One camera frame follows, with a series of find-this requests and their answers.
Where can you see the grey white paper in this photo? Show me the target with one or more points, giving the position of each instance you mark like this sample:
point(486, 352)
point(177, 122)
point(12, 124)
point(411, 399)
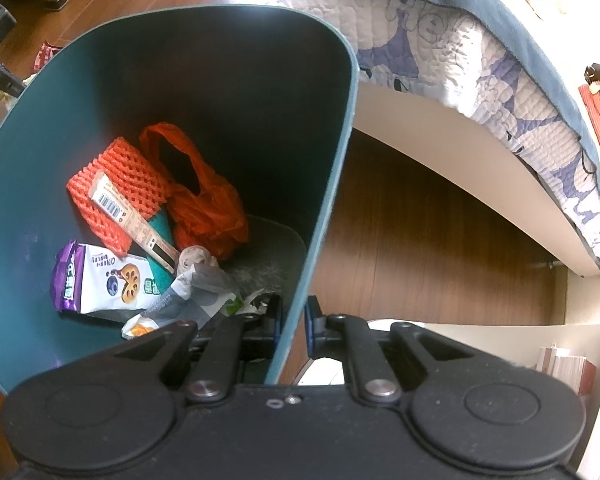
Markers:
point(196, 260)

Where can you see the beige snack bar wrapper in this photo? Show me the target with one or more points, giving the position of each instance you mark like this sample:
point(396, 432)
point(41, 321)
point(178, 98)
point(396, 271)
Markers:
point(111, 202)

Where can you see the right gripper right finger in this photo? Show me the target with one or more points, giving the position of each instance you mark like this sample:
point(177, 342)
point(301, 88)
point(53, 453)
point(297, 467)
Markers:
point(349, 340)

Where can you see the white nightstand shelf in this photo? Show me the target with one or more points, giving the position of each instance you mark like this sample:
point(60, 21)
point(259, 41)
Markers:
point(473, 406)

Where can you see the dark teal trash bin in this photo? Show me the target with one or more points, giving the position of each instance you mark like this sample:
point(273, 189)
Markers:
point(266, 94)

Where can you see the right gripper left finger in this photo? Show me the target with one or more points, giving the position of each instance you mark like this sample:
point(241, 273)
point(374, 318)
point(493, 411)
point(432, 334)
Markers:
point(239, 339)

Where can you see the red plastic bag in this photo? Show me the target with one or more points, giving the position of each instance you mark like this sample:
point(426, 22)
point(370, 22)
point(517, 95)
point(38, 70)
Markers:
point(204, 207)

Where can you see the white green wrapper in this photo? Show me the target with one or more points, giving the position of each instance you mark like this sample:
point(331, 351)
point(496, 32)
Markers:
point(202, 294)

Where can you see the white purple biscuit package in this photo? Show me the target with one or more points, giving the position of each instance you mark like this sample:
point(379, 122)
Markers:
point(91, 280)

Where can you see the orange foam fruit net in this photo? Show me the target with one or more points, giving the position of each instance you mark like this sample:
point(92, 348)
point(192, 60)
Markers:
point(133, 176)

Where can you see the books on shelf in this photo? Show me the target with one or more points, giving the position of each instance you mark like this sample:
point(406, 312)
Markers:
point(577, 372)

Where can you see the dark red snack wrapper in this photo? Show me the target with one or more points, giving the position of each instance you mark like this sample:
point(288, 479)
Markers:
point(45, 53)

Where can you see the white teal tissue pack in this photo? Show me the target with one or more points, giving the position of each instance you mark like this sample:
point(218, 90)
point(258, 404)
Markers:
point(164, 268)

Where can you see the bed with orange bedspread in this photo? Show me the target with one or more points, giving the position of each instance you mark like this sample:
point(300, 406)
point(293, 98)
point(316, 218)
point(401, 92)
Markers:
point(476, 57)

